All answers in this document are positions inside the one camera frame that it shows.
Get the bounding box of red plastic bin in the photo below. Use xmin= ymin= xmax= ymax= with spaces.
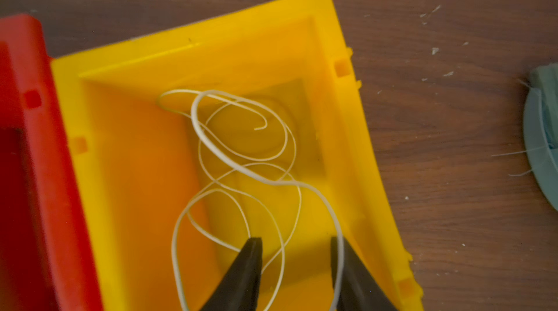
xmin=1 ymin=14 xmax=103 ymax=310

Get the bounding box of yellow plastic bin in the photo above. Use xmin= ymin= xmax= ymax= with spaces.
xmin=51 ymin=0 xmax=423 ymax=310

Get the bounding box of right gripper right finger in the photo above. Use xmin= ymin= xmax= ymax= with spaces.
xmin=337 ymin=238 xmax=397 ymax=311

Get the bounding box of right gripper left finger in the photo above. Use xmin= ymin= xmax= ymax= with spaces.
xmin=201 ymin=238 xmax=263 ymax=311

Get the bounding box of white cable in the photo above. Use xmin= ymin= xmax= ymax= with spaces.
xmin=155 ymin=88 xmax=345 ymax=311

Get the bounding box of green dustpan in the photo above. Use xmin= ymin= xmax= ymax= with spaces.
xmin=519 ymin=63 xmax=557 ymax=209

